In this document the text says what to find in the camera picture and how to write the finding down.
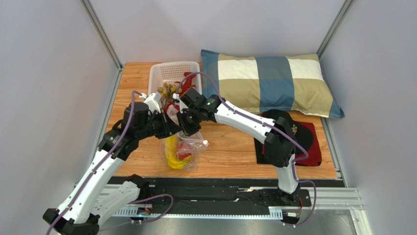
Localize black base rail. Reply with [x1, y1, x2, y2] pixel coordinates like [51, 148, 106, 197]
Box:
[94, 176, 313, 220]

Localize red folded cloth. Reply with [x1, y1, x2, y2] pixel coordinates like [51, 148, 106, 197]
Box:
[261, 122, 323, 167]

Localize yellow toy bananas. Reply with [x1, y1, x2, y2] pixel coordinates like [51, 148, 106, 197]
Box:
[163, 135, 194, 170]

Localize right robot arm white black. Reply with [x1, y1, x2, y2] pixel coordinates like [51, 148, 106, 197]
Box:
[173, 88, 300, 201]

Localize white plastic basket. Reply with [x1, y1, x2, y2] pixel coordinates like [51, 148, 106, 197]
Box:
[147, 61, 200, 95]

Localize aluminium frame post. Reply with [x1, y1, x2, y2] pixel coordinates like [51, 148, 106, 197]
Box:
[80, 0, 124, 71]
[317, 0, 355, 60]

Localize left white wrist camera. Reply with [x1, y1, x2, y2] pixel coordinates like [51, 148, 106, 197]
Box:
[144, 92, 162, 114]

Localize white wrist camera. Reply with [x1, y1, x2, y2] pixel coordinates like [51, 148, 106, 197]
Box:
[144, 92, 162, 114]
[172, 93, 188, 112]

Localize black folded cloth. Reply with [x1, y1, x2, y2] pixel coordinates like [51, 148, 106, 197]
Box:
[253, 122, 322, 167]

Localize red toy strawberry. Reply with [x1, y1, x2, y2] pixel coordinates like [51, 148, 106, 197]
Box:
[176, 142, 192, 160]

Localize left idle robot arm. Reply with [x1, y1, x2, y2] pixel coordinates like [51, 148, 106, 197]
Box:
[91, 109, 181, 225]

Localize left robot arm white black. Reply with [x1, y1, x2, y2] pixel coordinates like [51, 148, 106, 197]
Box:
[43, 102, 181, 235]

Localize clear zip top bag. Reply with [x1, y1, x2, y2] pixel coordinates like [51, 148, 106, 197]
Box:
[160, 131, 209, 171]

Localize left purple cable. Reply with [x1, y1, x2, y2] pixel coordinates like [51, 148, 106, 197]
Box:
[46, 90, 147, 235]

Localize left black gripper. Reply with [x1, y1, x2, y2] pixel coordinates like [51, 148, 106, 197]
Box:
[136, 108, 183, 141]

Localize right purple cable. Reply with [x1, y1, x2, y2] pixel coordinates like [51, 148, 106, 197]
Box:
[176, 72, 317, 227]

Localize right aluminium frame post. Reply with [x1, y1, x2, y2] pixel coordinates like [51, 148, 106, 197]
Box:
[317, 0, 355, 60]

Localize toy longan bunch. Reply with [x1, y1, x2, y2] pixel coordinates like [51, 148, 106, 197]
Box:
[157, 82, 179, 108]

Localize red toy lobster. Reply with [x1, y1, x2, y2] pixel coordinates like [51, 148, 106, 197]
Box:
[164, 75, 196, 113]

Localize left aluminium frame post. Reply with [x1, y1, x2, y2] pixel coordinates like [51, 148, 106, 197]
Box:
[80, 0, 124, 71]

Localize plaid blue beige pillow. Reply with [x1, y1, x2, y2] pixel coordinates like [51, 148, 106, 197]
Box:
[201, 49, 345, 119]

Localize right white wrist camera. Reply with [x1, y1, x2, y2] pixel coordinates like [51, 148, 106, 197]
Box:
[172, 93, 188, 112]

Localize purple cable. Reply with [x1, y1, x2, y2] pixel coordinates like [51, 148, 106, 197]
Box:
[176, 72, 317, 227]
[46, 90, 147, 235]

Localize black baseball cap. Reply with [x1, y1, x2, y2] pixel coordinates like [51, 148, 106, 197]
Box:
[261, 110, 322, 158]

